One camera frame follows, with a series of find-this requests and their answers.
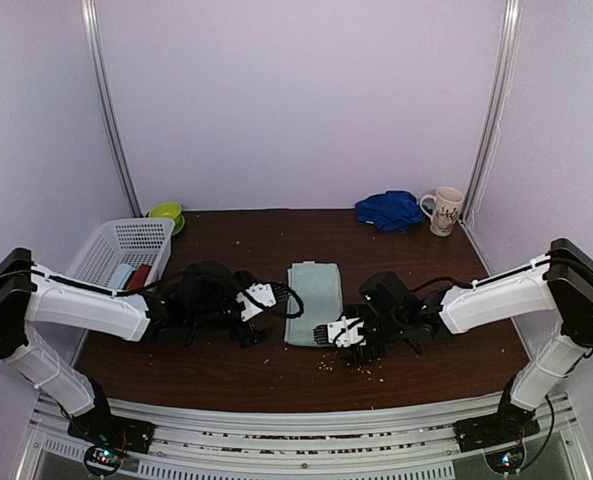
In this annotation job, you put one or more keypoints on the mint green towel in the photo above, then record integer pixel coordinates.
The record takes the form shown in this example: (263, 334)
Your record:
(320, 289)

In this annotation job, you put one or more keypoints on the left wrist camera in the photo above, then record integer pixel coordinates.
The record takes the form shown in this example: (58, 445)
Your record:
(262, 297)

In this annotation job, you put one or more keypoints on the lime green bowl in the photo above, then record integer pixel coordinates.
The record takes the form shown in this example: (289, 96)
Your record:
(170, 210)

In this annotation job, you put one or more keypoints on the right circuit board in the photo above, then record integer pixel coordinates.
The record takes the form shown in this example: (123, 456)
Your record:
(506, 461)

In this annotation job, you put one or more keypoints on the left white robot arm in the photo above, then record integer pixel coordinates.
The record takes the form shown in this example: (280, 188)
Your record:
(29, 293)

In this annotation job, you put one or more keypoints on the circuit board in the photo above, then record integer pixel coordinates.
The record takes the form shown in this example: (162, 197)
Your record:
(101, 461)
(506, 461)

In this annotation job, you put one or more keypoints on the rust brown folded towel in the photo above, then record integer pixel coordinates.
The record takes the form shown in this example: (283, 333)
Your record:
(138, 278)

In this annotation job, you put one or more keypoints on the left circuit board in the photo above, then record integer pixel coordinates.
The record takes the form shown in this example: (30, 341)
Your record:
(101, 461)

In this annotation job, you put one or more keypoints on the light blue folded towel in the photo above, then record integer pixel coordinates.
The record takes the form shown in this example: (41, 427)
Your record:
(120, 277)

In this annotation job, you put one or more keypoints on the aluminium corner post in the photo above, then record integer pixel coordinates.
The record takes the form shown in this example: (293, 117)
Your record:
(502, 76)
(93, 35)

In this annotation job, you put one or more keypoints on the left aluminium corner post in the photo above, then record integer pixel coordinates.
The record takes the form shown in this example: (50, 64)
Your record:
(93, 35)

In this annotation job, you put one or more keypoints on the white printed mug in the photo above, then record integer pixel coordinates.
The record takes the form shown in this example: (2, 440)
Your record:
(443, 208)

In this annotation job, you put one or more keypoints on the white plastic perforated basket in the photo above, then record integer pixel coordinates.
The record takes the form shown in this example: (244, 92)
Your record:
(130, 241)

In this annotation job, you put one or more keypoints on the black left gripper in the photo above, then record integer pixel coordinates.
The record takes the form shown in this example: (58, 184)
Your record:
(248, 336)

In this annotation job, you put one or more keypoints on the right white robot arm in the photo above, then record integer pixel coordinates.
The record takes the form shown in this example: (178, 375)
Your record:
(560, 280)

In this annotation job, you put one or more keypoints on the blue crumpled cloth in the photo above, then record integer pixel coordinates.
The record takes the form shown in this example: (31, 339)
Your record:
(392, 211)

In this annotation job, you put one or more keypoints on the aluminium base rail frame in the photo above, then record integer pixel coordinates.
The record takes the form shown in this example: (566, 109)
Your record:
(415, 442)

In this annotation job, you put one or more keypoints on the right aluminium corner post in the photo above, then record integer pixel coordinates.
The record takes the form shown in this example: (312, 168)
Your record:
(502, 76)

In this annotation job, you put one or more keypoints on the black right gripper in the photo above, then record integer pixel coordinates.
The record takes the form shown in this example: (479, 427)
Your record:
(366, 355)

